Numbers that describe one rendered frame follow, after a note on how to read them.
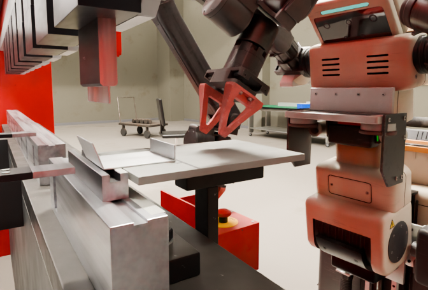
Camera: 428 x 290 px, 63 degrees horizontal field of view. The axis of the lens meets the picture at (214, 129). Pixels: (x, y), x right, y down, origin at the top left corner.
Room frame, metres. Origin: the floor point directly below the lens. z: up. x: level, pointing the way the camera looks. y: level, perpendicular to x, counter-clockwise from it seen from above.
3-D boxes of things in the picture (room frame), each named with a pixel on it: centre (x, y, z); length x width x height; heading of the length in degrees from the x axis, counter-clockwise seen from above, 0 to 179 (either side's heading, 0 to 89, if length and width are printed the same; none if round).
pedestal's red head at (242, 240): (0.84, 0.01, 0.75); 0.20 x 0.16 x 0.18; 37
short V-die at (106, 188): (0.47, 0.17, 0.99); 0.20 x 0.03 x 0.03; 33
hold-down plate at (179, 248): (0.51, 0.12, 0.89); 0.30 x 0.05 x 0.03; 33
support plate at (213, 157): (0.52, 0.02, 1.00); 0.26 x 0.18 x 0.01; 123
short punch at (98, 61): (0.44, 0.15, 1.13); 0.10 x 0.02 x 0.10; 33
